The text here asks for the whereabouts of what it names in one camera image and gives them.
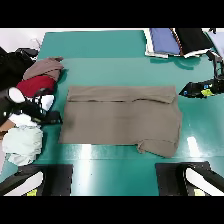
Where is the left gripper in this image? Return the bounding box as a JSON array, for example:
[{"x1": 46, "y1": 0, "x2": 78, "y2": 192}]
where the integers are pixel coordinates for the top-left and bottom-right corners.
[{"x1": 41, "y1": 110, "x2": 64, "y2": 126}]

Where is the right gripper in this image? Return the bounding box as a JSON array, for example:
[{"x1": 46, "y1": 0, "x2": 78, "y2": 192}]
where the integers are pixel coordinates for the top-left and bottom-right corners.
[{"x1": 178, "y1": 80, "x2": 216, "y2": 99}]

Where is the brown T-shirt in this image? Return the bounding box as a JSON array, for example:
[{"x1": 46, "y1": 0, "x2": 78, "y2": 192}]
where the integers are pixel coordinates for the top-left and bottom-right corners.
[{"x1": 58, "y1": 85, "x2": 184, "y2": 159}]

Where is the white garment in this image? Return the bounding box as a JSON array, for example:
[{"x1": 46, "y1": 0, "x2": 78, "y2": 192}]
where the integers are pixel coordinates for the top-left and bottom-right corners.
[
  {"x1": 8, "y1": 94, "x2": 55, "y2": 128},
  {"x1": 143, "y1": 28, "x2": 213, "y2": 60}
]

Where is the red garment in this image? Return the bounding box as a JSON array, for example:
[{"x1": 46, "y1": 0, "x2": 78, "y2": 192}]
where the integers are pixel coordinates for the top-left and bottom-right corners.
[{"x1": 15, "y1": 75, "x2": 56, "y2": 99}]

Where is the cream garment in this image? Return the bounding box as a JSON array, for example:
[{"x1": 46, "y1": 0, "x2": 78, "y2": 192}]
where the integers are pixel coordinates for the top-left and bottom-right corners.
[{"x1": 1, "y1": 125, "x2": 45, "y2": 167}]

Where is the mauve brown garment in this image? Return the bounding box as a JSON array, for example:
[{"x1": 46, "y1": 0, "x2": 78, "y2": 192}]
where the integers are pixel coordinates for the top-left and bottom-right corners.
[{"x1": 22, "y1": 56, "x2": 65, "y2": 83}]

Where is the pale lilac garment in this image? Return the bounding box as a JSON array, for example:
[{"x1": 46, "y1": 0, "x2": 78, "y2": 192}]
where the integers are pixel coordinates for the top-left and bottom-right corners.
[{"x1": 206, "y1": 31, "x2": 224, "y2": 57}]

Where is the purple blue garment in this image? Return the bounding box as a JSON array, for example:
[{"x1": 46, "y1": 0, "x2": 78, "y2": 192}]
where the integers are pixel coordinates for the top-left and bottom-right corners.
[{"x1": 148, "y1": 28, "x2": 181, "y2": 56}]

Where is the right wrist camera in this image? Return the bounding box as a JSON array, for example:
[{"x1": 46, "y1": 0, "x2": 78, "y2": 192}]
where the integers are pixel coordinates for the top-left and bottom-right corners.
[{"x1": 205, "y1": 49, "x2": 224, "y2": 82}]

